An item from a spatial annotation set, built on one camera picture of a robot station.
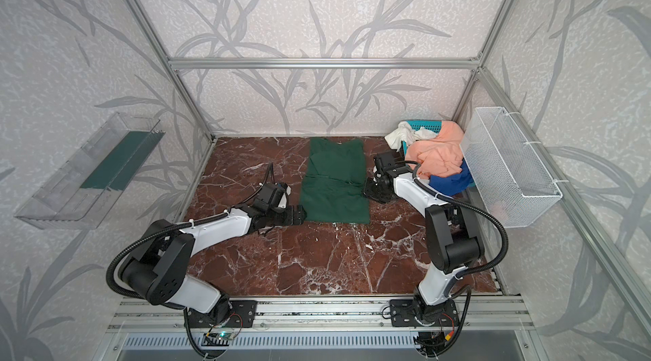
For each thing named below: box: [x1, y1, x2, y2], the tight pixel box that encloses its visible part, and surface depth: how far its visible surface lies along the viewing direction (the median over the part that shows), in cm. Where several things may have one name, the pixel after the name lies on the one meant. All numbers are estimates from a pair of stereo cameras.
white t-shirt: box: [383, 121, 438, 153], surface depth 113 cm
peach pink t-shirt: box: [405, 120, 464, 180], surface depth 104 cm
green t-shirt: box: [300, 137, 371, 225], surface depth 102 cm
